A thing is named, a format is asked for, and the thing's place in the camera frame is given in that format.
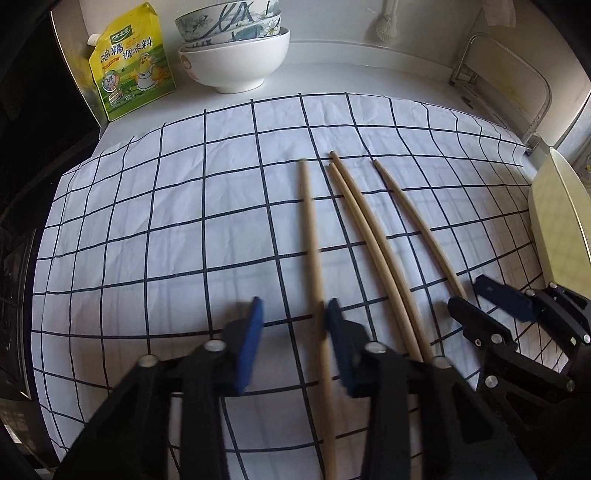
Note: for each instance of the plain white bowl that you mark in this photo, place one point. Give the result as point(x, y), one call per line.
point(235, 64)

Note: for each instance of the white hanging cloth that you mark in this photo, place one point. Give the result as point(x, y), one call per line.
point(498, 11)

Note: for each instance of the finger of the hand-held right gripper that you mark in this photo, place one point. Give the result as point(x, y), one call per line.
point(480, 323)
point(508, 300)

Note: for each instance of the floral patterned bowl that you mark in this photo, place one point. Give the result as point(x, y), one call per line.
point(226, 14)
point(249, 38)

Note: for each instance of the round white plastic basin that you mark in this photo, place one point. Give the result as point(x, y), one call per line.
point(554, 230)

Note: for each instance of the green yellow seasoning packet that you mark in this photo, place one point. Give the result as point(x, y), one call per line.
point(134, 64)

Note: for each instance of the white black checked cloth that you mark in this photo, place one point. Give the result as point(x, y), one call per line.
point(184, 230)

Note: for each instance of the tan wooden chopstick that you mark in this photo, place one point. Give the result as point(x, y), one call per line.
point(418, 213)
point(314, 258)
point(388, 251)
point(378, 258)

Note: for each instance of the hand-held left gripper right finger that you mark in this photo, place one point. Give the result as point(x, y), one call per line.
point(339, 346)

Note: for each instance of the metal dish rack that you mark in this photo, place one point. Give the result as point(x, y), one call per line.
point(540, 115)

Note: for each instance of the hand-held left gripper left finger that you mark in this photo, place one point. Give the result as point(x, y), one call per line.
point(249, 344)

